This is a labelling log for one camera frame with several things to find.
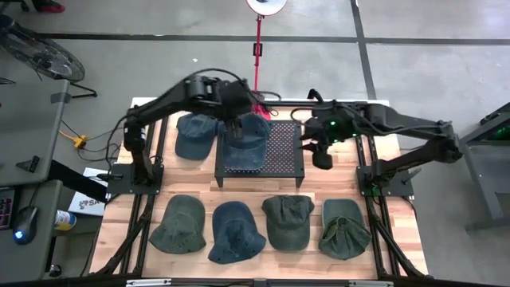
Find black metal table frame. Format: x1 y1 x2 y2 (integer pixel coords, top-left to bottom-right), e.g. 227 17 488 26
90 99 430 280

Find black bar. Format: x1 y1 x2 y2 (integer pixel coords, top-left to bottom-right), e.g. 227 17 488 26
46 159 109 203

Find faded blue denim cap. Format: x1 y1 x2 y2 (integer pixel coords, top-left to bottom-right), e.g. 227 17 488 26
206 200 267 265
175 112 220 161
217 112 273 174

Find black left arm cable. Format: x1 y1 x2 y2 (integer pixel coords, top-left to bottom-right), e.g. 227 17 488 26
186 66 260 100

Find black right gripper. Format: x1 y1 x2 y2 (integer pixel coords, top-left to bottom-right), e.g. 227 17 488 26
299 117 332 153

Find white round lamp head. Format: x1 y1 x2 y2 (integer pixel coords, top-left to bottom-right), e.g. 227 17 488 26
245 0 288 18

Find black floor fan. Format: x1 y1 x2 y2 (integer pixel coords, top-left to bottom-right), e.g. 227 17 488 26
0 15 99 100

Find white printed box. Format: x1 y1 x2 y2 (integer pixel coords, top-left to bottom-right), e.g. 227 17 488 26
66 167 111 218

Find grey desk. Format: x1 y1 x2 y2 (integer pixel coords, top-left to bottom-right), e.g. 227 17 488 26
0 179 64 283
0 79 72 187

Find faded green cap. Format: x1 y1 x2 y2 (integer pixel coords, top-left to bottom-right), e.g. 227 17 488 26
261 194 316 253
317 198 373 261
148 194 207 255

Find black computer green lights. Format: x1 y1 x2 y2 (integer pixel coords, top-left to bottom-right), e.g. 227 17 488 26
486 119 510 142

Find black backlit keyboard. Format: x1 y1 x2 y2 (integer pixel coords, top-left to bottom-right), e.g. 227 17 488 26
0 187 17 232

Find white yellow can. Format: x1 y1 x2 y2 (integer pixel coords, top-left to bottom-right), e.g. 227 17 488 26
53 209 78 232

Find yellow extension cord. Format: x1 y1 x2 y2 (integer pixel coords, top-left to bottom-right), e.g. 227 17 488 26
58 129 89 150

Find silver bracket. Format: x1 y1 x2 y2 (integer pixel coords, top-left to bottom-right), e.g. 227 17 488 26
348 280 395 287
126 278 173 287

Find black computer mouse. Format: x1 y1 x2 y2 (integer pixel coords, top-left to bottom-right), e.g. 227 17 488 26
11 205 40 246

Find black clamp handle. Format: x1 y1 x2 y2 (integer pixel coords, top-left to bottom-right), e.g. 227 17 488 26
305 88 326 105

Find black perforated metal rack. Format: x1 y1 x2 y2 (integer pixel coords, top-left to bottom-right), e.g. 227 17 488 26
214 119 306 189

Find small black desk device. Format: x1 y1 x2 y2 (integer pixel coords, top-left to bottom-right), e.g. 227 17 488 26
15 155 41 174

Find red lamp stand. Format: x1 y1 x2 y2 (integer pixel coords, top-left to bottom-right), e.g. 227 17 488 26
249 14 280 121

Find person's foot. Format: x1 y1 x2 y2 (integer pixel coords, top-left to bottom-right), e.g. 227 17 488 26
30 0 67 14

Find grey metal side table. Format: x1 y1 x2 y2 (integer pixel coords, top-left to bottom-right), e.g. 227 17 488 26
437 101 510 233

